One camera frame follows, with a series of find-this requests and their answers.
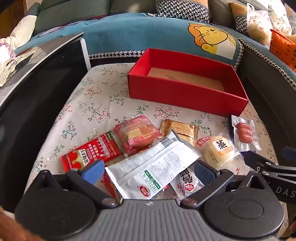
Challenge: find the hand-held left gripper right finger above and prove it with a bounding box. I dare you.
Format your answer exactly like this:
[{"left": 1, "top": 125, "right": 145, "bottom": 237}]
[{"left": 180, "top": 159, "right": 272, "bottom": 207}]

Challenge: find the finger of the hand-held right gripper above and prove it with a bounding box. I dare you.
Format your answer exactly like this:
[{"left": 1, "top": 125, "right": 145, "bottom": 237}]
[
  {"left": 281, "top": 146, "right": 296, "bottom": 160},
  {"left": 243, "top": 151, "right": 296, "bottom": 173}
]

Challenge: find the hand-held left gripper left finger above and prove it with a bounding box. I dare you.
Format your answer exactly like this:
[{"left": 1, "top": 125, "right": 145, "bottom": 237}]
[{"left": 35, "top": 159, "right": 119, "bottom": 207}]

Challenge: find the red spicy strip packet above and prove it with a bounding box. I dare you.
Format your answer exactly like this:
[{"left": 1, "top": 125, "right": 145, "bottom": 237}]
[{"left": 62, "top": 130, "right": 124, "bottom": 173}]

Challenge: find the small white brown packet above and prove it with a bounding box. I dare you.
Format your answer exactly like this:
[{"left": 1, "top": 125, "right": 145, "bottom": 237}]
[{"left": 170, "top": 166, "right": 205, "bottom": 201}]

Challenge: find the round steamed cake packet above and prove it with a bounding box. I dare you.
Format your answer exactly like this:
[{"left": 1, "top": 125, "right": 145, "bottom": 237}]
[{"left": 196, "top": 133, "right": 244, "bottom": 169}]

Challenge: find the long white snack packet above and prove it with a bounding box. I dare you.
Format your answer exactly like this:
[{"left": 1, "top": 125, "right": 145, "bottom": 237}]
[{"left": 105, "top": 130, "right": 201, "bottom": 200}]

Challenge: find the pink clear cake packet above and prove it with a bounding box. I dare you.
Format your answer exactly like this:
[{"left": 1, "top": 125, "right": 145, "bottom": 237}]
[{"left": 113, "top": 115, "right": 163, "bottom": 157}]

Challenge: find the red cardboard box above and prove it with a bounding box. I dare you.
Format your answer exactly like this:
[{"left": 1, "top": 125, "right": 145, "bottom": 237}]
[{"left": 127, "top": 48, "right": 249, "bottom": 117}]

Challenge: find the person's left forearm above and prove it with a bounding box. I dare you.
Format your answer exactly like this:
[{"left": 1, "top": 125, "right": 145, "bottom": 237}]
[{"left": 0, "top": 206, "right": 43, "bottom": 241}]

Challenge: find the clear sausage packet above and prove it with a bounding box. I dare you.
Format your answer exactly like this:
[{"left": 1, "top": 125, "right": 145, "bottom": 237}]
[{"left": 231, "top": 115, "right": 262, "bottom": 152}]

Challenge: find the gold foil packet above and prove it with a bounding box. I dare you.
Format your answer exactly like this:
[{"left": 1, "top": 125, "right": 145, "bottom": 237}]
[{"left": 159, "top": 119, "right": 200, "bottom": 146}]

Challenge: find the purple packet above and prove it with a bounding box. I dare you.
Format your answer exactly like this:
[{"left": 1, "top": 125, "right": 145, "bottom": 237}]
[{"left": 228, "top": 117, "right": 236, "bottom": 142}]

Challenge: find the floral cloth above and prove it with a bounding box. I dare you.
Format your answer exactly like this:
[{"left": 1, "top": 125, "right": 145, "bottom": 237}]
[{"left": 30, "top": 62, "right": 279, "bottom": 202}]

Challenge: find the orange mesh basket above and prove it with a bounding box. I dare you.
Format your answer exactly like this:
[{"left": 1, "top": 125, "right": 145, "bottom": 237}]
[{"left": 269, "top": 29, "right": 296, "bottom": 72}]

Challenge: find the black glass side table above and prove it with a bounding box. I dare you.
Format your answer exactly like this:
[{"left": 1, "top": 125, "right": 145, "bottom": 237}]
[{"left": 0, "top": 32, "right": 90, "bottom": 112}]

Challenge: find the white plastic bag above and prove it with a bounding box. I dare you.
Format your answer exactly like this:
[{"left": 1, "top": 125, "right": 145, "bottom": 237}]
[
  {"left": 268, "top": 0, "right": 293, "bottom": 36},
  {"left": 246, "top": 2, "right": 272, "bottom": 47}
]

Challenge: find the white crumpled cloth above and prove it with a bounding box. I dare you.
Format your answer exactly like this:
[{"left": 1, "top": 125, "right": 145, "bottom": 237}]
[{"left": 10, "top": 16, "right": 37, "bottom": 49}]

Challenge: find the grey cushion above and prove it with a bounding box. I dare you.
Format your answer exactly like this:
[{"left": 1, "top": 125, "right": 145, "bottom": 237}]
[{"left": 35, "top": 0, "right": 110, "bottom": 32}]

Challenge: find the houndstooth cushion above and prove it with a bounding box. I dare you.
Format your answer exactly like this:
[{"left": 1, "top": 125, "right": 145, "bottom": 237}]
[{"left": 155, "top": 0, "right": 210, "bottom": 17}]

